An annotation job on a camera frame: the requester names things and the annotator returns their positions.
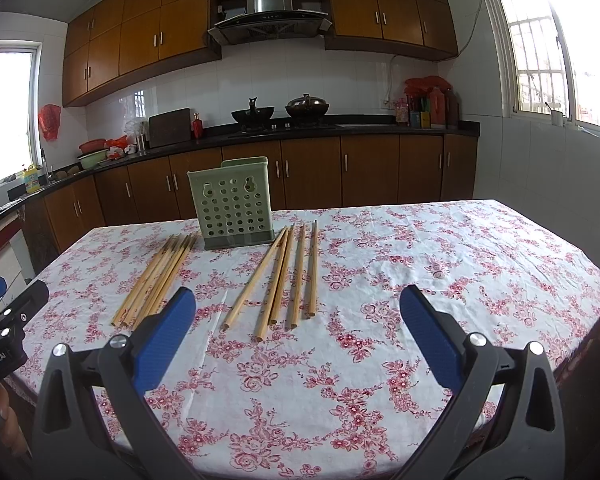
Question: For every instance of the orange red bag on counter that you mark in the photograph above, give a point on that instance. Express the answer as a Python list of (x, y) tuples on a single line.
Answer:
[(120, 147)]

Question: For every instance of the floral white red tablecloth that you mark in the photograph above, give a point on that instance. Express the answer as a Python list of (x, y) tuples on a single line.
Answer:
[(347, 394)]

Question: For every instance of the red plastic basin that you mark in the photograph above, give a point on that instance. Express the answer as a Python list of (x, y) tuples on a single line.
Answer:
[(92, 146)]

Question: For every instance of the left window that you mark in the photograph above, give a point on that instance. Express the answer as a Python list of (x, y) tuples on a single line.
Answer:
[(18, 84)]

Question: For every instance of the brown lower kitchen cabinets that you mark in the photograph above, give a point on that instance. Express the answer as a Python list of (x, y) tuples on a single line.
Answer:
[(328, 172)]

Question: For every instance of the window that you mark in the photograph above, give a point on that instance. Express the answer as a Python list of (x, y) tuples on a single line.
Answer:
[(18, 84), (549, 55)]

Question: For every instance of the red orange thermos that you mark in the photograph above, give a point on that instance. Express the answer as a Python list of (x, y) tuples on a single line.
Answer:
[(436, 99)]

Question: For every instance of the dark brown cutting board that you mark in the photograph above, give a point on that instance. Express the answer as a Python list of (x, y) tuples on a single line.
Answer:
[(170, 128)]

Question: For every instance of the white cup on windowsill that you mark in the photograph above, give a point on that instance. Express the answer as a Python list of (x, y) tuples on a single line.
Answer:
[(558, 119)]

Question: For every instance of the dark red thermos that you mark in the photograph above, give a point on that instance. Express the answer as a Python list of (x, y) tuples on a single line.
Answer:
[(452, 109)]

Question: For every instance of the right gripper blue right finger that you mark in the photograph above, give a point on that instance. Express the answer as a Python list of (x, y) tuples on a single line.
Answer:
[(465, 368)]

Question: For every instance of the small red bottle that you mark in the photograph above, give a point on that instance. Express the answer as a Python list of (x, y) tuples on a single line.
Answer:
[(197, 127)]

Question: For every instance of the right window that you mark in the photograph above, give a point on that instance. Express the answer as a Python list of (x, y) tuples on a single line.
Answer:
[(549, 55)]

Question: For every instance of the yellow detergent bottle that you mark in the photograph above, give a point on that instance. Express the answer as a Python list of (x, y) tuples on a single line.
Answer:
[(30, 179)]

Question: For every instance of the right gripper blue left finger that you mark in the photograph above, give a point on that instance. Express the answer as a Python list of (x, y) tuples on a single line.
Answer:
[(131, 366)]

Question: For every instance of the left hand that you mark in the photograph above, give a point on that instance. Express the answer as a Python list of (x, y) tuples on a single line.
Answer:
[(11, 434)]

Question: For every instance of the red plastic bag on wall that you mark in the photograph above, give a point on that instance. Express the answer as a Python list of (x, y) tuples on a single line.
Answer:
[(49, 121)]

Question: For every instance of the black stone countertop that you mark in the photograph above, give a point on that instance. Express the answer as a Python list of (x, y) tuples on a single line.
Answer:
[(282, 128)]

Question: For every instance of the green plastic basin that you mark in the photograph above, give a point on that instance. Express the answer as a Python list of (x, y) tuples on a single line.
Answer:
[(90, 160)]

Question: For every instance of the red plastic bag on counter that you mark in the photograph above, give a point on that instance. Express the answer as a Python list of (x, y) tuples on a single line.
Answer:
[(422, 86)]

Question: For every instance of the black wok with ladle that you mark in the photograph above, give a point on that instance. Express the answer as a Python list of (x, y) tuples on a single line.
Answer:
[(254, 117)]

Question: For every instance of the brown upper wall cabinets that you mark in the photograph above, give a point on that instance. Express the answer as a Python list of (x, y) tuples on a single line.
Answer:
[(121, 42)]

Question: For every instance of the steel black range hood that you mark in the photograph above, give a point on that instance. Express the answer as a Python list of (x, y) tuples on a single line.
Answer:
[(234, 22)]

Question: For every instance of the black lidded wok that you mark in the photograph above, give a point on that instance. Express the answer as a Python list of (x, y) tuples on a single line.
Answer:
[(307, 108)]

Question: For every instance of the green perforated utensil holder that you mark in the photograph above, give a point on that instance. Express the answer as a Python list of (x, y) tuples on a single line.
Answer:
[(233, 203)]

